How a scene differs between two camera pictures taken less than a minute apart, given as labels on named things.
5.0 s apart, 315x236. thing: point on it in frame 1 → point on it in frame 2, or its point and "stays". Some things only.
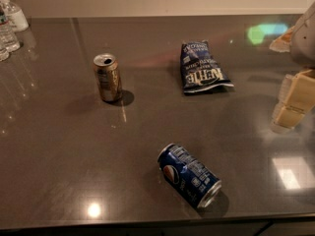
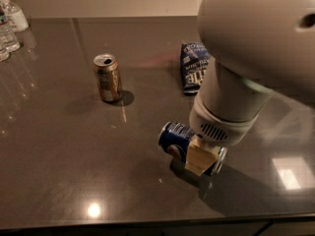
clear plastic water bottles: (14, 13) stays
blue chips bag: (199, 71) stays
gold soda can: (108, 76) stays
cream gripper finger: (296, 99) → (224, 133)
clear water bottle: (8, 37) stays
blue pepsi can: (191, 177) → (173, 134)
